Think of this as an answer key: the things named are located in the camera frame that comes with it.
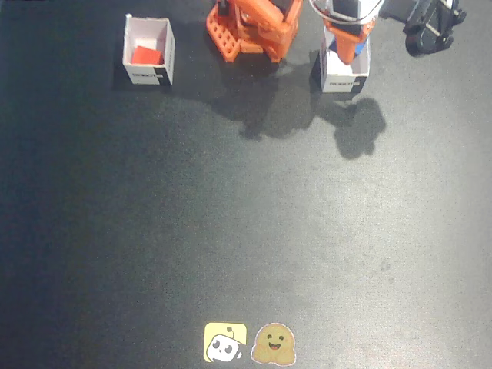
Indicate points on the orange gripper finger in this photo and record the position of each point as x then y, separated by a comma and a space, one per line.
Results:
348, 48

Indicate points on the red cube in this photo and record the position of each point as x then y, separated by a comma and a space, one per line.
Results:
147, 55

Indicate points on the orange and white robot arm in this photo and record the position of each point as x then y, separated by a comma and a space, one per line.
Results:
265, 23

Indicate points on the white cardboard box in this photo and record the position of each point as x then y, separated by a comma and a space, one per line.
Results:
148, 75
344, 80

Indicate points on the hugging face sticker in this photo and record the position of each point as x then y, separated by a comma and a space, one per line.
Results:
273, 344

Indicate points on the yellow robot sticker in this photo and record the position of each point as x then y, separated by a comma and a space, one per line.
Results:
225, 342

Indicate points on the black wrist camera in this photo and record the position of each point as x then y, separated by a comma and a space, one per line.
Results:
417, 44

